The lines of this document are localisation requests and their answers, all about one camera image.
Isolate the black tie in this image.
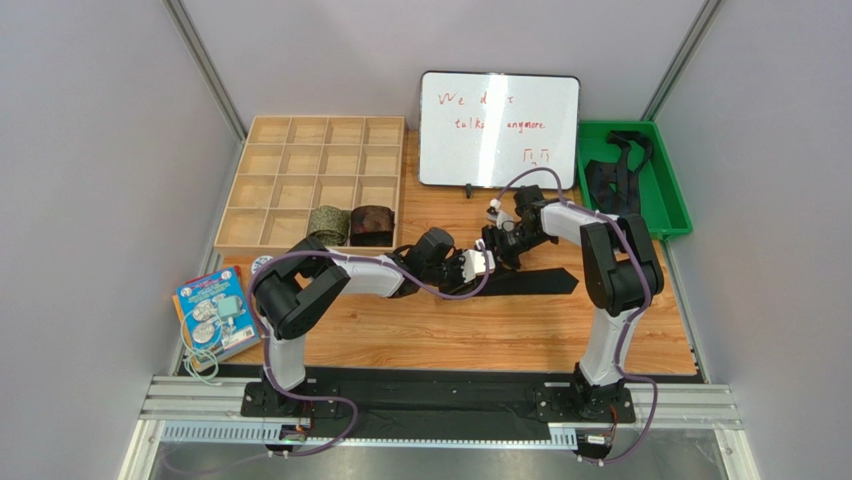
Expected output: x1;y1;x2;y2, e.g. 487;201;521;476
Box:
477;268;579;297

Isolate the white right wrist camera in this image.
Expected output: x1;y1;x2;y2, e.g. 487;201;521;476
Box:
486;198;515;231

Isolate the white whiteboard with red writing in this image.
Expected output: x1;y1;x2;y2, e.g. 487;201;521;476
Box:
418;71;581;189

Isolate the wooden compartment organizer box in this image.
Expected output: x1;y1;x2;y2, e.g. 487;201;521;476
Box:
214;115;407;256

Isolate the green plastic bin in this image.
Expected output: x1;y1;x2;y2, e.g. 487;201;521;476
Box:
577;121;693;240

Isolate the blue children's book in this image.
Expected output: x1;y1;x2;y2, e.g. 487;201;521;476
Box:
174;266;261;357

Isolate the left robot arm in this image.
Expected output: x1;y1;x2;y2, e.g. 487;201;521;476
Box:
241;228;497;417

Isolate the green patterned rolled tie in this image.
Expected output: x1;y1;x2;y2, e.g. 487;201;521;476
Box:
307;205;351;246

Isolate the brown red rolled tie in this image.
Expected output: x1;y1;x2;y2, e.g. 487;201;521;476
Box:
349;205;395;247

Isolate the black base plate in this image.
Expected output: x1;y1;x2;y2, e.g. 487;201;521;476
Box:
239;364;706;441

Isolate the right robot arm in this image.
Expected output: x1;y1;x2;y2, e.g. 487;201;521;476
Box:
481;185;664;420

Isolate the dark striped tie in bin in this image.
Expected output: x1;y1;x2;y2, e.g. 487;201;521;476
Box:
584;130;655;216

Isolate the aluminium frame rail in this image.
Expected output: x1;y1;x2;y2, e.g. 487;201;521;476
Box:
120;367;758;479

